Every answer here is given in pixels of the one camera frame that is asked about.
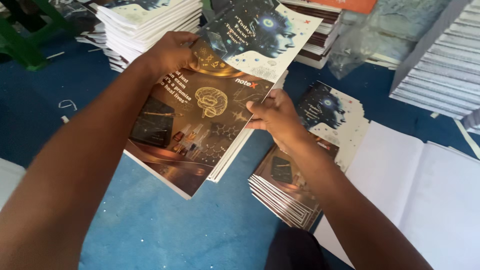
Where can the small white paper scrap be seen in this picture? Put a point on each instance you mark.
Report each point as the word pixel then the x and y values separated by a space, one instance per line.
pixel 65 119

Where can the white cloth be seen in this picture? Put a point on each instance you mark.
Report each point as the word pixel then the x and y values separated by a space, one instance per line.
pixel 9 182

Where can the person's dark trouser leg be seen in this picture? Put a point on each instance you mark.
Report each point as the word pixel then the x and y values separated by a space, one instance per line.
pixel 296 251

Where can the tall stack of white-cover notebooks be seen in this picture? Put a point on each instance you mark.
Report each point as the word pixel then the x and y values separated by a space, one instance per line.
pixel 150 26

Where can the person's left hand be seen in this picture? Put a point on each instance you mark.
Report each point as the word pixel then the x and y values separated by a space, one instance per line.
pixel 168 56

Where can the open white blank paper sheets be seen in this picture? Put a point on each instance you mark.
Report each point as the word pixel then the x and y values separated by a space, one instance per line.
pixel 420 198

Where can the clear plastic bag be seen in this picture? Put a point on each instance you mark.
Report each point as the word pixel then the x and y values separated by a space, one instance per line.
pixel 378 33

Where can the stack of grey paper blocks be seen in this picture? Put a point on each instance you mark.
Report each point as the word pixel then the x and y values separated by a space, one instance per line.
pixel 442 71

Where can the low pile of unfolded notebooks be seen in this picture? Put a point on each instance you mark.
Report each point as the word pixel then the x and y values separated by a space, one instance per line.
pixel 296 187

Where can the brown-white cover notebook bundle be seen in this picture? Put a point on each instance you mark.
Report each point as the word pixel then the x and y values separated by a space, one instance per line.
pixel 195 123

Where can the thin white paper strip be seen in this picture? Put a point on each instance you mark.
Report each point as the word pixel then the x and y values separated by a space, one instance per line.
pixel 55 55

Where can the orange sheet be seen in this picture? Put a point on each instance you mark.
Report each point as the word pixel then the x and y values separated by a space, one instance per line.
pixel 348 5

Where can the stack of brown-edged notebooks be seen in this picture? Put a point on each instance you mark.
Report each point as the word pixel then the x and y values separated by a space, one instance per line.
pixel 318 37

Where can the long white paper strip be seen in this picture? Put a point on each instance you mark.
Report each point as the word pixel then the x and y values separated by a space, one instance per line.
pixel 467 137

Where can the curled white paper scrap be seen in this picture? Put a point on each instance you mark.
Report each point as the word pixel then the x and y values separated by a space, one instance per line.
pixel 67 104

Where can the person's right hand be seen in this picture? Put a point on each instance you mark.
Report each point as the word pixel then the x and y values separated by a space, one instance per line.
pixel 281 120

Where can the green plastic stool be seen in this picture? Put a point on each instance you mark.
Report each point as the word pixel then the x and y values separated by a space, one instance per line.
pixel 26 41

